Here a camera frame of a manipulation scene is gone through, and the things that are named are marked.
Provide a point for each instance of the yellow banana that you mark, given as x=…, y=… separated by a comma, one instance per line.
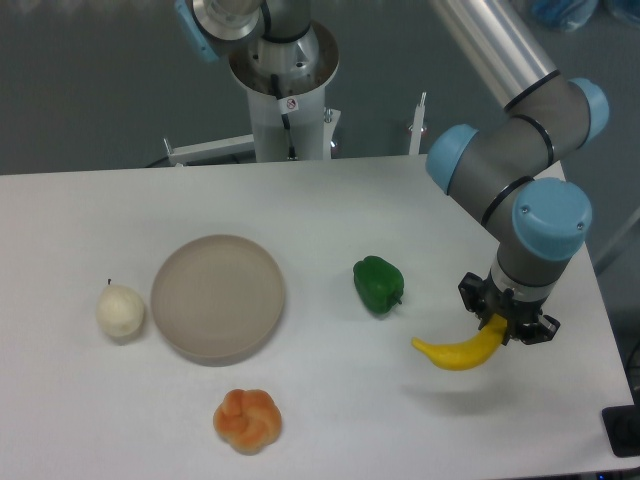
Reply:
x=468, y=354

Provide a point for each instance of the beige round plate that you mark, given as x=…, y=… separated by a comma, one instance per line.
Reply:
x=218, y=299

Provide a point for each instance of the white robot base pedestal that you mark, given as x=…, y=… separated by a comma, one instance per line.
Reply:
x=285, y=85

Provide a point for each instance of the blue plastic bag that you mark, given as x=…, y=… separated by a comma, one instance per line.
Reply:
x=569, y=16

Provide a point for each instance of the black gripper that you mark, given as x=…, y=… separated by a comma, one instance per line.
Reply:
x=524, y=320

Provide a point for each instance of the white metal bracket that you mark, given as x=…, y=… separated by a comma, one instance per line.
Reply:
x=418, y=125
x=208, y=152

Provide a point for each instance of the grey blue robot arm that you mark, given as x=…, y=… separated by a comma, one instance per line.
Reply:
x=498, y=178

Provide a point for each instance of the orange knotted bread roll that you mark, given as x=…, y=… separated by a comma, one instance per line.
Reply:
x=248, y=420

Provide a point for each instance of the green bell pepper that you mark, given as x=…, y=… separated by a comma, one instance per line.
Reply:
x=379, y=284

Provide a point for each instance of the white metal bracket left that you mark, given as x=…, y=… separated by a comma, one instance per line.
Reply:
x=208, y=152

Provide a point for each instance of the black device at edge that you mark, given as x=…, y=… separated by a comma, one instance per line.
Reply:
x=622, y=428

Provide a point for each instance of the white pear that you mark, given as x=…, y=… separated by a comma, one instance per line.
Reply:
x=120, y=313

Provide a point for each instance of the white metal bracket right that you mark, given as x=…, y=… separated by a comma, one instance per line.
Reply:
x=418, y=125

